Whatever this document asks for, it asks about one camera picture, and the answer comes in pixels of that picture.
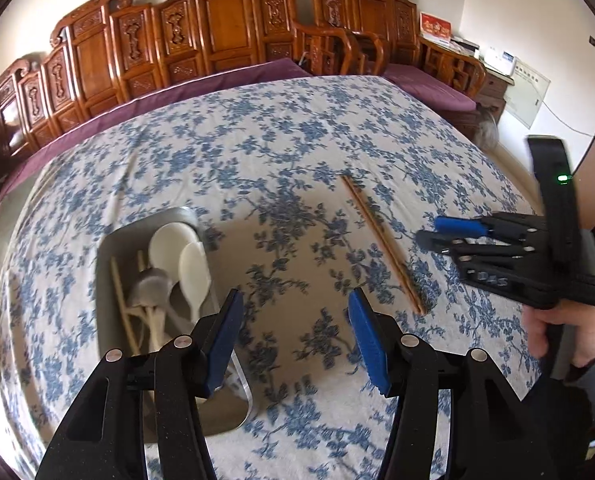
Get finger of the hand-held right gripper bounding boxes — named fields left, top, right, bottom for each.
left=434, top=211, right=547, bottom=242
left=415, top=229, right=549, bottom=262

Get white deep soup spoon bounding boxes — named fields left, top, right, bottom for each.
left=147, top=222, right=200, bottom=356

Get long carved wooden sofa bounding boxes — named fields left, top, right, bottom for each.
left=0, top=0, right=361, bottom=161

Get large metal spoon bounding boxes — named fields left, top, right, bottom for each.
left=127, top=267, right=193, bottom=328

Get stack of papers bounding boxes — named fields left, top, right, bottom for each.
left=450, top=36, right=481, bottom=57

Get short purple seat cushion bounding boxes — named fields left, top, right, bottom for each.
left=381, top=62, right=478, bottom=116

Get dark brown chopstick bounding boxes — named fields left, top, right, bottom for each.
left=345, top=175, right=427, bottom=312
left=341, top=177, right=422, bottom=316

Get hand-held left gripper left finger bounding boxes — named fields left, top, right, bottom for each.
left=34, top=287, right=245, bottom=480

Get carved wooden armchair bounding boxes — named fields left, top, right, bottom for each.
left=311, top=0, right=487, bottom=98

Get blue floral tablecloth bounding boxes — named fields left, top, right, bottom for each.
left=0, top=75, right=543, bottom=480

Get red calendar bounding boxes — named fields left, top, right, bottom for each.
left=420, top=12, right=451, bottom=45

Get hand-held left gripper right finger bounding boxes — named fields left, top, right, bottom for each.
left=347, top=287, right=561, bottom=480

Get wooden side table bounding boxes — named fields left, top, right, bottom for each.
left=476, top=66, right=514, bottom=122

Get white and blue box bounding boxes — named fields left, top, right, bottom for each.
left=486, top=45, right=517, bottom=74

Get white cable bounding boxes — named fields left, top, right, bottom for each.
left=546, top=104, right=595, bottom=137

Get metal tray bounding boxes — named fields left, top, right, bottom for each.
left=96, top=206, right=254, bottom=443

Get person's dark clothing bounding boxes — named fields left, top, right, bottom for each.
left=525, top=372, right=595, bottom=480

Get white wall panel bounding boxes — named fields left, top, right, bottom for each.
left=506, top=57, right=551, bottom=129

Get long purple sofa cushion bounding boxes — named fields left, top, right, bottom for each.
left=0, top=57, right=314, bottom=221

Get white plastic spoon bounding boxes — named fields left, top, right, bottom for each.
left=177, top=241, right=212, bottom=323

